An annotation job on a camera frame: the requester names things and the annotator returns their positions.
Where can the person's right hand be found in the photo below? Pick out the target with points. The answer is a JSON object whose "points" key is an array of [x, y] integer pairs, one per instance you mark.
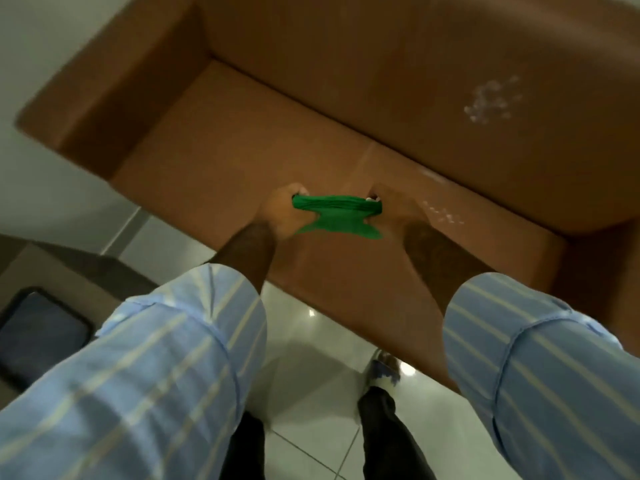
{"points": [[395, 209]]}

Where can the person's left hand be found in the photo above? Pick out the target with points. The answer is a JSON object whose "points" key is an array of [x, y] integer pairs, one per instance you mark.
{"points": [[276, 211]]}

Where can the person's right fingers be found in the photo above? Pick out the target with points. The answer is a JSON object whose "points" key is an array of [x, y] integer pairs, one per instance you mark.
{"points": [[376, 193]]}

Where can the person's left fingers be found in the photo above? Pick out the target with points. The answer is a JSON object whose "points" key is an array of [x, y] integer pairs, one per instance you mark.
{"points": [[296, 190]]}

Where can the green cloth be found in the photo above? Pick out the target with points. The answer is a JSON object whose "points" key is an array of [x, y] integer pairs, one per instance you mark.
{"points": [[338, 213]]}

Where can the person's left forearm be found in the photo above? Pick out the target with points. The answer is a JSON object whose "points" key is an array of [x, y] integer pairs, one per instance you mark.
{"points": [[150, 364]]}

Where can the person's right forearm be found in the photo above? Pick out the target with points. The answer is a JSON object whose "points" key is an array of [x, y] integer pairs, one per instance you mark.
{"points": [[530, 354]]}

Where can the brown leather sofa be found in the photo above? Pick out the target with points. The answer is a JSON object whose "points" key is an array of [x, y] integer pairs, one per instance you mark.
{"points": [[350, 144]]}

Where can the person's shoe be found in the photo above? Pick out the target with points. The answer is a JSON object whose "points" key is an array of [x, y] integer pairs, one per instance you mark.
{"points": [[382, 369]]}

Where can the person's black trousers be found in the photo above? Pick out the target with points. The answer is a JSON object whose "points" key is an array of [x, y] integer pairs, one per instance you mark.
{"points": [[370, 434]]}

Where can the brown side table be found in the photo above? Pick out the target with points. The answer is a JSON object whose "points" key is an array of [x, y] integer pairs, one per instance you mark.
{"points": [[60, 299]]}

